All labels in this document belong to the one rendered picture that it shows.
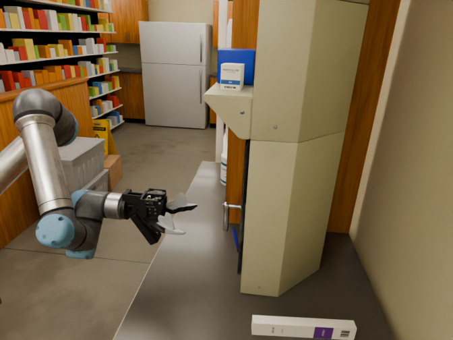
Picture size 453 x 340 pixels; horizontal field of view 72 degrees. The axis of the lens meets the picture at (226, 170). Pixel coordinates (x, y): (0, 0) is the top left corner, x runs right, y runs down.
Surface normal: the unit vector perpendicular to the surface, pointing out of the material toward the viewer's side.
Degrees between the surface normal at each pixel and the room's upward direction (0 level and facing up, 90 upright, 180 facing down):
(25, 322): 0
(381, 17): 90
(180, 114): 90
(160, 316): 0
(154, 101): 90
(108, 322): 0
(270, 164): 90
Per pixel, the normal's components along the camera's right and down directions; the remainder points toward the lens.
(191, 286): 0.04, -0.92
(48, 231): 0.00, -0.30
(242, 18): -0.11, 0.39
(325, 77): 0.62, 0.33
